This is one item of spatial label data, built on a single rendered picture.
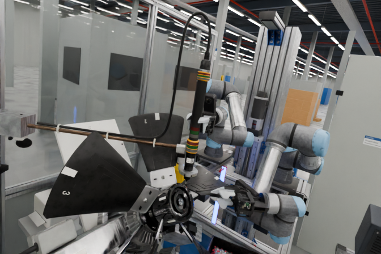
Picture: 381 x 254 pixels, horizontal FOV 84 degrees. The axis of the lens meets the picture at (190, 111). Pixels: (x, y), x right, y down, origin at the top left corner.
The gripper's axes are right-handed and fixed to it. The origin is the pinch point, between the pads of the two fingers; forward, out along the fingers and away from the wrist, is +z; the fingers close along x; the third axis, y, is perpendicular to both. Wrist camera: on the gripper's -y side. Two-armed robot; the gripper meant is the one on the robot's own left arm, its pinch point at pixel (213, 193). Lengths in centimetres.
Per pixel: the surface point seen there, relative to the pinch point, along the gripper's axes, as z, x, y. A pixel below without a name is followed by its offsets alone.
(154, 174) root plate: 23.5, -8.1, 4.2
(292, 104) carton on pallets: -411, 95, -692
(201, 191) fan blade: 5.2, -1.6, 2.0
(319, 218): -138, 90, -98
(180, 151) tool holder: 15.8, -18.2, 3.2
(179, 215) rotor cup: 13.6, -3.6, 17.0
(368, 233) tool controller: -52, -2, 15
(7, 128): 74, -18, 3
